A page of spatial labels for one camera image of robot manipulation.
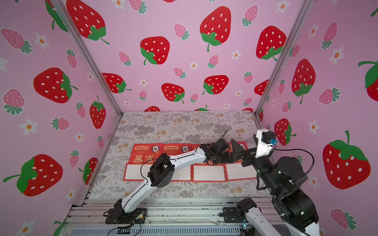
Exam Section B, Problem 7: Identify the red paper gift bag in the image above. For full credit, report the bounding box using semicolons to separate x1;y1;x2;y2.
123;133;162;182

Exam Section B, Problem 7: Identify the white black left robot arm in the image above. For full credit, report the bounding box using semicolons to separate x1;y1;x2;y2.
103;138;238;225

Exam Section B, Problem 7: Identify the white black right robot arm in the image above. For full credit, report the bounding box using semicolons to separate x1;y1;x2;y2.
220;140;320;236

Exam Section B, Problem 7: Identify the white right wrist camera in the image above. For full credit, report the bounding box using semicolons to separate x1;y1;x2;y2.
255;129;278;158

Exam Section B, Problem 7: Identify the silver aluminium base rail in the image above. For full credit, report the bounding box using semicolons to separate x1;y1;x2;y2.
59;198;248;236

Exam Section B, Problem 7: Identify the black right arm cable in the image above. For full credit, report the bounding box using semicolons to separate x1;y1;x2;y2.
274;148;316;183

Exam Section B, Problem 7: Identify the silver aluminium corner post right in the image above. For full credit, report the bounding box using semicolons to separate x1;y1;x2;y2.
255;0;315;117

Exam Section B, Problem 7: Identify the silver aluminium corner post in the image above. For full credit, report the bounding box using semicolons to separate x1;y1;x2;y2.
51;0;123;117
255;0;315;117

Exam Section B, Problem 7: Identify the silver aluminium corner post left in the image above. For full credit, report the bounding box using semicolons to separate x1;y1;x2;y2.
51;0;123;117

